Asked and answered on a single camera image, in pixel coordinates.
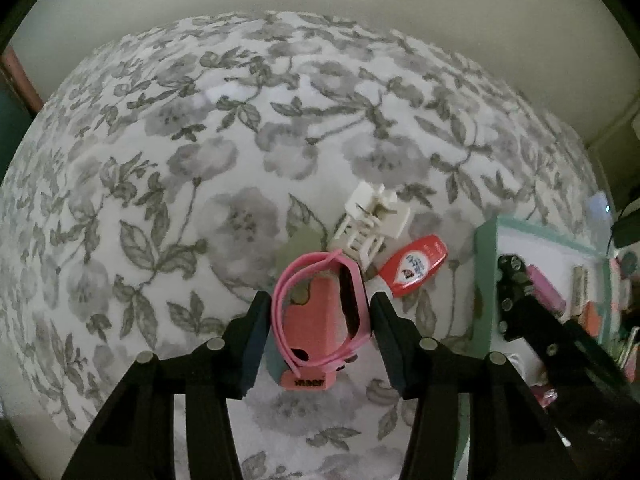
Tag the pink watch stand block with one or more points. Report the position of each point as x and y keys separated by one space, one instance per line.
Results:
x=310 y=325

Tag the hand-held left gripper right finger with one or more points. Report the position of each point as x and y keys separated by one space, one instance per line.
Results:
x=392 y=355

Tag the pile of mixed clutter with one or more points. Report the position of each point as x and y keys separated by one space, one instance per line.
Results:
x=630 y=350

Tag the white device with blue lights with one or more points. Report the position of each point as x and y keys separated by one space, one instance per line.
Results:
x=597 y=207

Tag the beige oblong item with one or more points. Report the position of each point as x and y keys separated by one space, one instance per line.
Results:
x=580 y=282

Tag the small pink and white item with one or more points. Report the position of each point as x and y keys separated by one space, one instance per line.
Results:
x=545 y=395

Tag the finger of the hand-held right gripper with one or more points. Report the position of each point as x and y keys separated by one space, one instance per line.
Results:
x=535 y=320

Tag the brown wooden frame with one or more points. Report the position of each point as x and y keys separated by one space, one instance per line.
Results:
x=20 y=80

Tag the white tray with teal rim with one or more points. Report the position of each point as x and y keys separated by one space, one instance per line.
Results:
x=545 y=245

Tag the red-orange item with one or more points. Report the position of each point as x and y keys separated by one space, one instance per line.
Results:
x=592 y=317

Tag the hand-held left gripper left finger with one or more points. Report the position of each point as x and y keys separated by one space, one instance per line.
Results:
x=257 y=345

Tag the pink oblong item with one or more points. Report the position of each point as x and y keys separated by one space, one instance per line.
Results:
x=545 y=290

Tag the teal round item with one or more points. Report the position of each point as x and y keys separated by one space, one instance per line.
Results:
x=629 y=262

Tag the black studded object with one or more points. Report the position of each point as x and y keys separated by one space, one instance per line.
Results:
x=511 y=275

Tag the pink wristwatch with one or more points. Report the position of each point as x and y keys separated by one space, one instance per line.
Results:
x=350 y=305

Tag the red and white glue bottle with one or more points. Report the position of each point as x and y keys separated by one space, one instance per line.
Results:
x=415 y=270

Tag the floral bed sheet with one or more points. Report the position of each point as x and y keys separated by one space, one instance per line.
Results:
x=200 y=160

